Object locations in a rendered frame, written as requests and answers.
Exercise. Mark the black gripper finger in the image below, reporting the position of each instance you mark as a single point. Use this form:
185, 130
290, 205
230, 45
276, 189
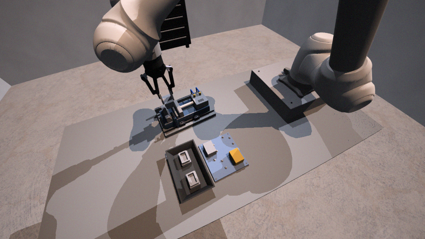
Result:
170, 86
156, 91

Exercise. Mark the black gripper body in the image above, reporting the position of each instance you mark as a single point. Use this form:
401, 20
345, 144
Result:
154, 66

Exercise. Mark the yellow rectangular block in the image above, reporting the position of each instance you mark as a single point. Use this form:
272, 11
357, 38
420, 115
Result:
236, 156

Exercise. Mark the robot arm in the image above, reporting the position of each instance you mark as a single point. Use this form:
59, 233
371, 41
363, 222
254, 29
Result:
129, 35

